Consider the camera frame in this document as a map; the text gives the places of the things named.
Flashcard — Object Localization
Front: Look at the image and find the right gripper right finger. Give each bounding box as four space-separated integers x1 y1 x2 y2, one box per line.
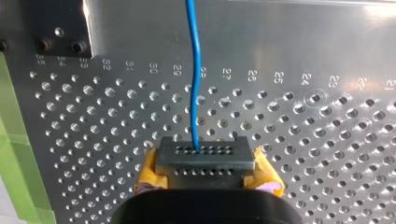
243 146 286 198

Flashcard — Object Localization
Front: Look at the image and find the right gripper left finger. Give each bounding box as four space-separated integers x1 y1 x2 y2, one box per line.
134 146 169 196

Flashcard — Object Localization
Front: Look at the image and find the blue cable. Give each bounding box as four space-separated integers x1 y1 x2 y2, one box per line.
154 0 256 190

